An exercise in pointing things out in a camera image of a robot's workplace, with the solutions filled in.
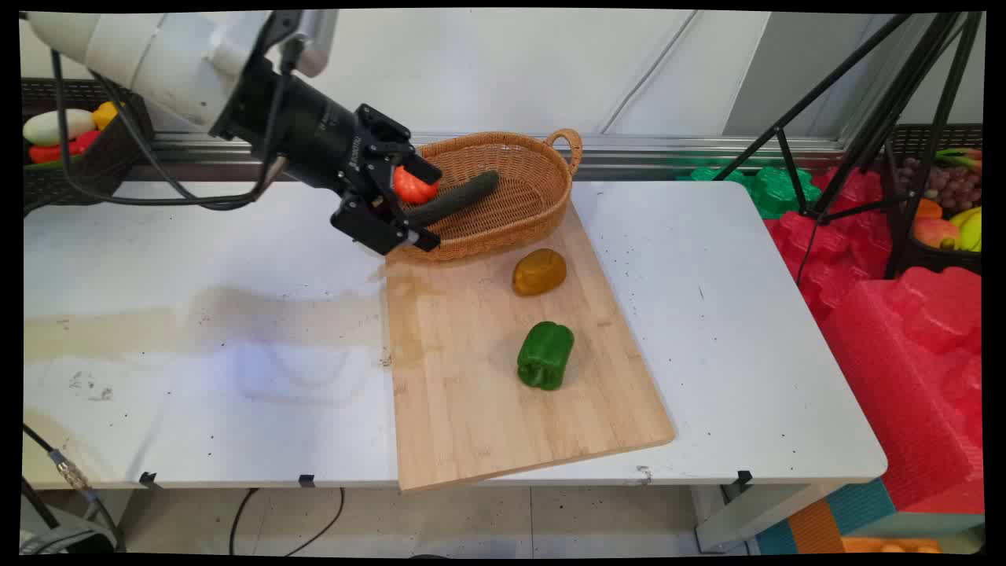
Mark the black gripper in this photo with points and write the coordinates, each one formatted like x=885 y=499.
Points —
x=306 y=130

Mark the mustard yellow bell pepper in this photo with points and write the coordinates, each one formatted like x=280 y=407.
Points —
x=539 y=272

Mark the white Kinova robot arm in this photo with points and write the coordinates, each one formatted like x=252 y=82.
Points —
x=149 y=55

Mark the red-orange tomato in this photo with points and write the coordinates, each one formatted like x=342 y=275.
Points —
x=413 y=189

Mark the dark green cucumber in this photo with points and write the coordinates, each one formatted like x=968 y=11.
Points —
x=460 y=198

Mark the green bell pepper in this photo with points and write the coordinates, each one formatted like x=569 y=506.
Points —
x=545 y=355

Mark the wooden cutting board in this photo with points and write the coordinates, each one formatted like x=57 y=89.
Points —
x=503 y=424

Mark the black woven vegetable basket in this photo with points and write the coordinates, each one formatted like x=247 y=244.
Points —
x=102 y=165

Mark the small bright yellow toy vegetable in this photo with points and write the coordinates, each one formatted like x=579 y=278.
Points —
x=105 y=115

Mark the red toy vegetable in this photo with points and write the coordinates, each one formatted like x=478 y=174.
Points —
x=59 y=151

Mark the white toy eggplant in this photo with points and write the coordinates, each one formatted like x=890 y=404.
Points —
x=56 y=126

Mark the green foam mat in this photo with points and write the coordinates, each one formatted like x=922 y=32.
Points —
x=774 y=189

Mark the flat red foam mat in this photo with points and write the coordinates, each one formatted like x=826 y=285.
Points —
x=833 y=251

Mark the white table leg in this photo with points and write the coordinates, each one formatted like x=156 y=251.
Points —
x=747 y=515

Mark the black fruit crate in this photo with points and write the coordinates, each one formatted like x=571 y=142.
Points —
x=904 y=244

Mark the small orange toy fruit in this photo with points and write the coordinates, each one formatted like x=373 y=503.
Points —
x=927 y=209

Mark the thick red foam block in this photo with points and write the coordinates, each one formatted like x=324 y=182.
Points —
x=904 y=369

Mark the red-yellow toy mango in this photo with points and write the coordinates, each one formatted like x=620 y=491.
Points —
x=934 y=233

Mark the purple toy grapes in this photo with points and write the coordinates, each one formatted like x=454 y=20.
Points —
x=951 y=185

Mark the teal and orange foam mat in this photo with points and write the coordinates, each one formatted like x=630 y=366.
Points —
x=857 y=519

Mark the yellow toy banana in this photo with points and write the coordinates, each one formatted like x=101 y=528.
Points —
x=971 y=229

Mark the aluminium wall rail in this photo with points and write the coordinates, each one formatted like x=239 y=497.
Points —
x=644 y=153

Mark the black camera tripod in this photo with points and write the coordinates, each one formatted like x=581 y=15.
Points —
x=880 y=118

